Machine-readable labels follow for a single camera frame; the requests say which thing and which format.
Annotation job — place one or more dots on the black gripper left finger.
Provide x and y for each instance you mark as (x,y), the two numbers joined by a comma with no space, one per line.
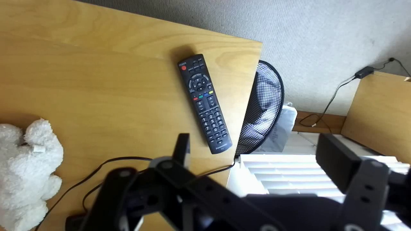
(123,193)

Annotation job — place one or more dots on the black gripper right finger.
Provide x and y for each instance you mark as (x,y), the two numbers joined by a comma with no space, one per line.
(363,188)

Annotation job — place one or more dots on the black remote control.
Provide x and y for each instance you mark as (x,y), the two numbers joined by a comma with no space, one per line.
(205,103)

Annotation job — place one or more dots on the small wooden cabinet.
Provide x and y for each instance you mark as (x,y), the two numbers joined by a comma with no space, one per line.
(380,111)

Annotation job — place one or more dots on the white plush toy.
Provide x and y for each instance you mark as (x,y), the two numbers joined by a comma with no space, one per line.
(20,171)

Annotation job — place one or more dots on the black desk fan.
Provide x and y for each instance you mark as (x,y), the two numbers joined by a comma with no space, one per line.
(260,103)

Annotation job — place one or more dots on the light wooden dresser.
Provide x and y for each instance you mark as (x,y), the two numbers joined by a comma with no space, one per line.
(84,64)

